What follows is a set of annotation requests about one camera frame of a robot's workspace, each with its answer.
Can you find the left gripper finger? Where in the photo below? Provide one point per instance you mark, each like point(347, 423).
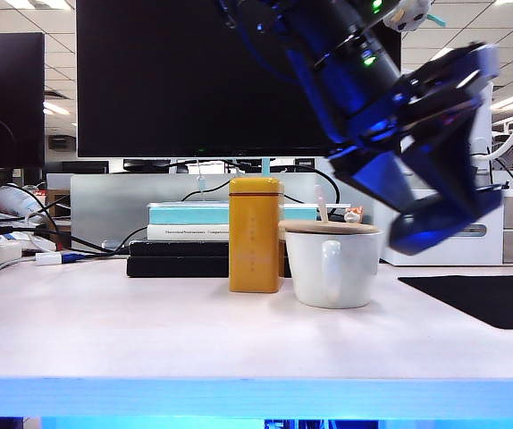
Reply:
point(453, 174)
point(381, 179)

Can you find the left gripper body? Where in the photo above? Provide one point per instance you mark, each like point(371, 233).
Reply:
point(426, 98)

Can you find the black mouse pad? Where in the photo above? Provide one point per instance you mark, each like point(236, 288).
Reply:
point(484, 299)

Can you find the small orange white figurine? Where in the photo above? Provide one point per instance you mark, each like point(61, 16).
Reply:
point(352, 216)

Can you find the pale pink spoon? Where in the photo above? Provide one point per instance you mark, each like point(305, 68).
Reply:
point(320, 201)

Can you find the round wooden mug lid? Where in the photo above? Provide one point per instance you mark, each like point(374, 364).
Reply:
point(328, 228)

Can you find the white desk organizer box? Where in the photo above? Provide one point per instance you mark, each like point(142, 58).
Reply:
point(462, 252)

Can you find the purple white plush toy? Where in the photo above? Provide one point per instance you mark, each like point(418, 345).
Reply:
point(413, 13)

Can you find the white ceramic mug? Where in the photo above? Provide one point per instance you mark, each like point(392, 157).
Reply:
point(310, 268)

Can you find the teal vertical strip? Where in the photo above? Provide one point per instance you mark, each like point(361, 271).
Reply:
point(266, 169)

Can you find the yellow tin canister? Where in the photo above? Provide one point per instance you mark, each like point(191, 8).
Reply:
point(254, 232)

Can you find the teal book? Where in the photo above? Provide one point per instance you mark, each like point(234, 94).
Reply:
point(185, 215)

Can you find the white book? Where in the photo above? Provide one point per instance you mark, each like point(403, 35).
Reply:
point(185, 232)

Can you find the thin black box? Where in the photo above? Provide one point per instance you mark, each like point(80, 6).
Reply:
point(176, 249)

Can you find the wide black box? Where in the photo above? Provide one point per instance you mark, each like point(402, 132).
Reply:
point(176, 267)

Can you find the large black monitor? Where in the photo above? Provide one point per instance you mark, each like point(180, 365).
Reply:
point(149, 76)

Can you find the white adapter with blue plug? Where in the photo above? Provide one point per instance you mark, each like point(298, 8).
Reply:
point(48, 258)

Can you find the white plastic bottle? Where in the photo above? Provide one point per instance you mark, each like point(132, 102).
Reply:
point(15, 201)

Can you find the small black monitor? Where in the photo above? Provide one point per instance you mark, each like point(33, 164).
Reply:
point(6, 89)

